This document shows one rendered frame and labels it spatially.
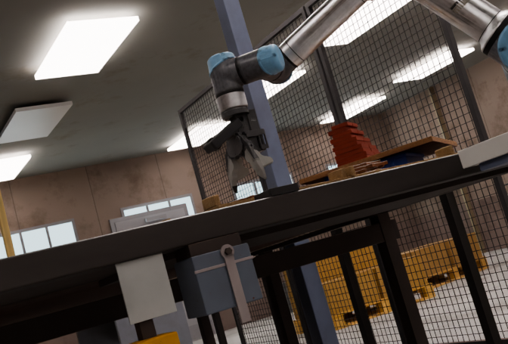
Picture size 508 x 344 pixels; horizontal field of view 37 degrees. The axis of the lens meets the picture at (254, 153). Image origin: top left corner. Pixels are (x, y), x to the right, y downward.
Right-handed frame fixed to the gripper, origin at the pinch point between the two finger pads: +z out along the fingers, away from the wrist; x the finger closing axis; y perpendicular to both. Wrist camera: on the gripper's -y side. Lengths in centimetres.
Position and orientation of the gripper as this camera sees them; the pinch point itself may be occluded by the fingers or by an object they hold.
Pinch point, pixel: (248, 187)
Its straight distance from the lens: 190.7
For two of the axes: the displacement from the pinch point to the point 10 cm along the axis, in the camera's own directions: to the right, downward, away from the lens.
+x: -5.0, 2.7, 8.2
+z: 2.6, 9.5, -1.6
